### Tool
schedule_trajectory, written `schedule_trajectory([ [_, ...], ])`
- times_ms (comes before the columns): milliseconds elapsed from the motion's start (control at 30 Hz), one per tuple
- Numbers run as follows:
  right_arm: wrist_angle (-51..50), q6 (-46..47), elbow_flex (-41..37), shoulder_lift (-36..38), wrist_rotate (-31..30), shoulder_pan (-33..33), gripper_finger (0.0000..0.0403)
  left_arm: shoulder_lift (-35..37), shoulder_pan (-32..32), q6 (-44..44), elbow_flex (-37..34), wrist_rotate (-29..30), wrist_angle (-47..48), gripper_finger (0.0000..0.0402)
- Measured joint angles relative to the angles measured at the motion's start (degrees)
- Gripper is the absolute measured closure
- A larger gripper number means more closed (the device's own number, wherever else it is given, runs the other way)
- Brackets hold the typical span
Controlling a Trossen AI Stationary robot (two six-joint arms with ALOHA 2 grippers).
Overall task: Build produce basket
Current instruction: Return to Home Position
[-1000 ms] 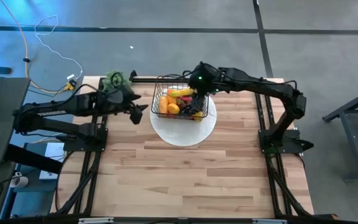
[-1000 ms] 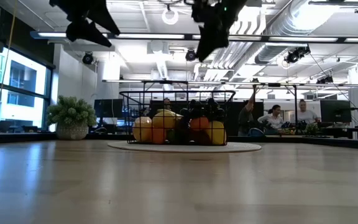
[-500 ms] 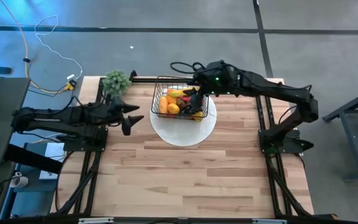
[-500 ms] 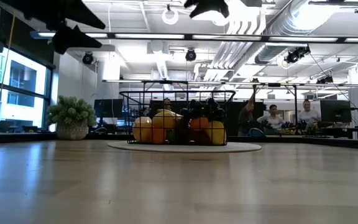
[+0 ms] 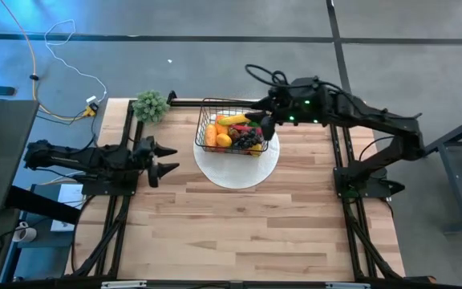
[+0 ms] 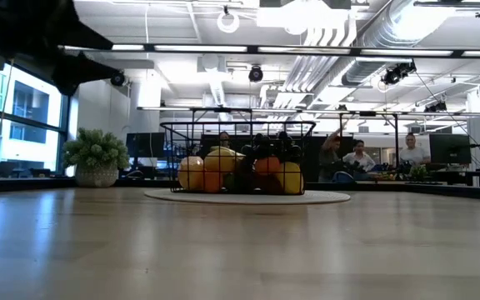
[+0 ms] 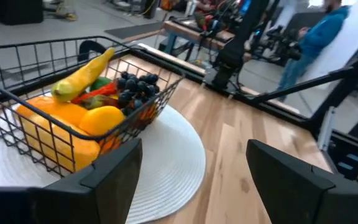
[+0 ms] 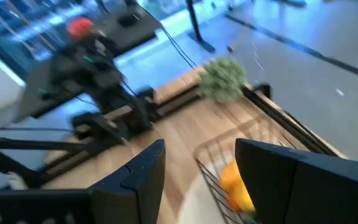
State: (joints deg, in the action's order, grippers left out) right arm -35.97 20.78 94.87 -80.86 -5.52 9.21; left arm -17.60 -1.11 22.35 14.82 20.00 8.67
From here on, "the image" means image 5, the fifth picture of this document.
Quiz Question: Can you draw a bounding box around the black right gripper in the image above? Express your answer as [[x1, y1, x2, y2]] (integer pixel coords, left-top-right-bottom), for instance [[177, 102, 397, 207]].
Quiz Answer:
[[244, 75, 334, 142]]

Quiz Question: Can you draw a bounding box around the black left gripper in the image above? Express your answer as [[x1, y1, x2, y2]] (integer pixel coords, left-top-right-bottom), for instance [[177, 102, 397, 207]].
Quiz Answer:
[[132, 135, 181, 189]]

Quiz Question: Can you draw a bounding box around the yellow banana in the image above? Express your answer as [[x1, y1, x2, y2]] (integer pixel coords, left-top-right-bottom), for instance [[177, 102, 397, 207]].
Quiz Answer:
[[217, 113, 253, 127]]

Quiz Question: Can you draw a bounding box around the dark grape bunch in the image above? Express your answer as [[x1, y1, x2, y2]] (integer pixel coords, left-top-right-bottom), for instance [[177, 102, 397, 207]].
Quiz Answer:
[[233, 128, 265, 150]]

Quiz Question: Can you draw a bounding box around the green succulent plant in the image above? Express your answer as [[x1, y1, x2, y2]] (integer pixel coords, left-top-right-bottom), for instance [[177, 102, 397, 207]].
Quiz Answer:
[[131, 90, 171, 124]]

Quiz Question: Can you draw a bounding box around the white round plate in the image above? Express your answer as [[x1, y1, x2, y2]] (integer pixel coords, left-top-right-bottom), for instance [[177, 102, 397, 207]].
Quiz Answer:
[[192, 110, 281, 190]]

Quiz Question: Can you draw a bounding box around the white yellow power plug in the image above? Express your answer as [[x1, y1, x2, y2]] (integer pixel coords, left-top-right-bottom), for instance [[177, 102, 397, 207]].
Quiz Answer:
[[84, 95, 100, 117]]

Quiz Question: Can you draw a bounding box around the white paper box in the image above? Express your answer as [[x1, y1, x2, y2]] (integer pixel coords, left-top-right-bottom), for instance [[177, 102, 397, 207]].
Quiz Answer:
[[50, 183, 86, 233]]

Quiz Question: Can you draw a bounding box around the black desk support beam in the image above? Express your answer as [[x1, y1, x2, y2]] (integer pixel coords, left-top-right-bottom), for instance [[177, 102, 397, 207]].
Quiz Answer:
[[5, 185, 83, 226]]

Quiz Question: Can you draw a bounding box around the white mug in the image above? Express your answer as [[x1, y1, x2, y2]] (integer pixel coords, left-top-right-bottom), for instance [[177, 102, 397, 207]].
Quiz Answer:
[[12, 221, 39, 243]]

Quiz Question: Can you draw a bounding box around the black wire basket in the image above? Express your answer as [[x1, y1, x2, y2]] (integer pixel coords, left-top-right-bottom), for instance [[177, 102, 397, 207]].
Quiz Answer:
[[193, 97, 271, 157]]

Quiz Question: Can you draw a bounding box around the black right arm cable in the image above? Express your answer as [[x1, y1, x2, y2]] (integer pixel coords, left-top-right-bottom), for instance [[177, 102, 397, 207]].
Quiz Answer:
[[244, 63, 296, 88]]

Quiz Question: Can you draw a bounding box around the black aluminium table frame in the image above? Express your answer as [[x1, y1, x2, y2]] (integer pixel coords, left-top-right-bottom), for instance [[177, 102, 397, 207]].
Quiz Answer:
[[70, 98, 404, 282]]

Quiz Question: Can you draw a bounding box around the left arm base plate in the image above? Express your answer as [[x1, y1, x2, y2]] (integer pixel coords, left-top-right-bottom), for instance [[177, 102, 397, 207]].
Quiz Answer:
[[81, 176, 140, 197]]

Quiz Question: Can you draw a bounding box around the white floor cable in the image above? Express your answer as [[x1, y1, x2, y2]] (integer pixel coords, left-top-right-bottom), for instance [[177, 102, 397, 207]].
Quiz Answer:
[[43, 18, 108, 104]]

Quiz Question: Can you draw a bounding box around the white metal bracket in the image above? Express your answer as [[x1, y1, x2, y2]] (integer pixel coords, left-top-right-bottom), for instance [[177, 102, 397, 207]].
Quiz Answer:
[[325, 282, 371, 289], [100, 280, 148, 289]]

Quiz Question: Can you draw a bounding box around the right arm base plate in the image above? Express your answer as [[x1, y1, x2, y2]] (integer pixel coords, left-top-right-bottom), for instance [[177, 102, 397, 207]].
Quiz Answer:
[[333, 166, 407, 201]]

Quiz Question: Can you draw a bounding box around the yellow floor cable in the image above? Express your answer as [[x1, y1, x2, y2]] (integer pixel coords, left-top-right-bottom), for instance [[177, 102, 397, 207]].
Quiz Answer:
[[0, 0, 95, 122]]

